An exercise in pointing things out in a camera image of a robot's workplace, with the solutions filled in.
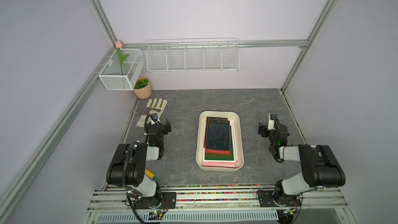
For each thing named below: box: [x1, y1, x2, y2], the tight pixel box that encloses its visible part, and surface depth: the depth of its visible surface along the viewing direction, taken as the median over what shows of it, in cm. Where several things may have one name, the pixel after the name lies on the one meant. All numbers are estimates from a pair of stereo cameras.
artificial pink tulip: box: [115, 40, 130, 76], surface depth 92 cm
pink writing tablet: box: [202, 159, 239, 168], surface depth 86 cm
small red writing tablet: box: [205, 118, 231, 155], surface depth 94 cm
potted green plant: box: [133, 76, 152, 100], surface depth 111 cm
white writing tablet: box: [202, 119, 238, 163], surface depth 88 cm
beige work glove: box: [136, 98, 168, 128], surface depth 114 cm
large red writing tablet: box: [205, 119, 231, 156], surface depth 94 cm
